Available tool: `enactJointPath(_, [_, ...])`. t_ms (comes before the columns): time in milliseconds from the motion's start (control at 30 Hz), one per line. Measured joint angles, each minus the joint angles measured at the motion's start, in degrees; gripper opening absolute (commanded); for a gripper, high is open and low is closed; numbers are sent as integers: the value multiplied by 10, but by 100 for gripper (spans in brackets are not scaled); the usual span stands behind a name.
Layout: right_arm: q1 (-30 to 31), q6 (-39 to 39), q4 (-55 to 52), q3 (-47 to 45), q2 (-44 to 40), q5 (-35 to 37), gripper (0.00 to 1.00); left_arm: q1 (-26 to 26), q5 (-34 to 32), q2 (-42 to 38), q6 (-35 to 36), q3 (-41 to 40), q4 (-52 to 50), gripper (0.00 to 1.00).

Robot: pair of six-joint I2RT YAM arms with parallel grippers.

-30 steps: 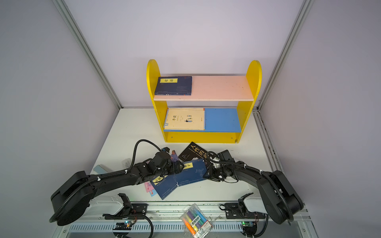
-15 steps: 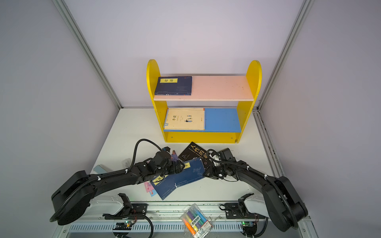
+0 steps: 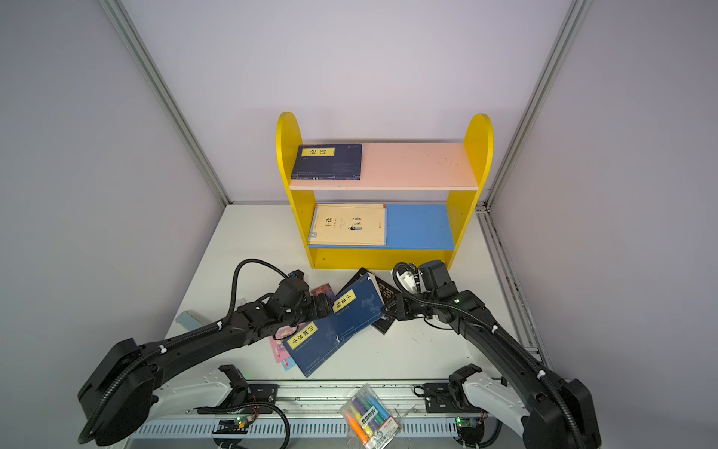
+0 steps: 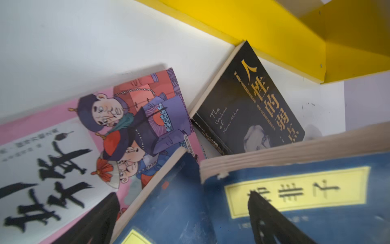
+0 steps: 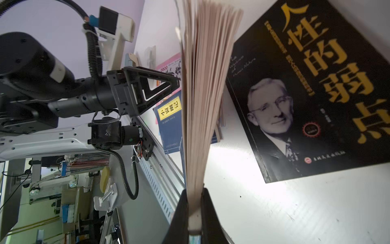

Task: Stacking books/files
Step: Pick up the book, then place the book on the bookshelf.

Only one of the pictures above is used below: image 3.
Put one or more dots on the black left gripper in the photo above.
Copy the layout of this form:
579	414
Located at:
317	306

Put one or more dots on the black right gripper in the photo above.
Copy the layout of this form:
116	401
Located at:
404	306

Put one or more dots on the cream book blue edge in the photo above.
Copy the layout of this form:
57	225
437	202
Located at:
349	225

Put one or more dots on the dark blue book yellow label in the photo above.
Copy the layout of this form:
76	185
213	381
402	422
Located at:
328	162

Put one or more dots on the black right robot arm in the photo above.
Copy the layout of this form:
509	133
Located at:
541	407

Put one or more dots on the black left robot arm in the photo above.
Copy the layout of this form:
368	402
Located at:
118	396

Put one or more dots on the dark blue bottom book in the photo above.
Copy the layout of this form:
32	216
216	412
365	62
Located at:
312	345

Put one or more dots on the pink children's book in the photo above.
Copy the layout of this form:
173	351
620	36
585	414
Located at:
278	350

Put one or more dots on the black book gold lettering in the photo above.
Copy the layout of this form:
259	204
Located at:
388	293

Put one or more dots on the light blue thin book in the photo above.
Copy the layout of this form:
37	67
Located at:
288	364

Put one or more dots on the yellow shelf pink blue boards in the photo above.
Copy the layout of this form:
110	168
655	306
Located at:
449	178

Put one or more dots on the pack of coloured markers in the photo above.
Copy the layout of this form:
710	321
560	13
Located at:
369	420

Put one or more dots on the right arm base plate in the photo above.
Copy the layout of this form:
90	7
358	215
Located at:
449	396

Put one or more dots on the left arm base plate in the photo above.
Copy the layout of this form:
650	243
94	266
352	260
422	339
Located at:
255	398

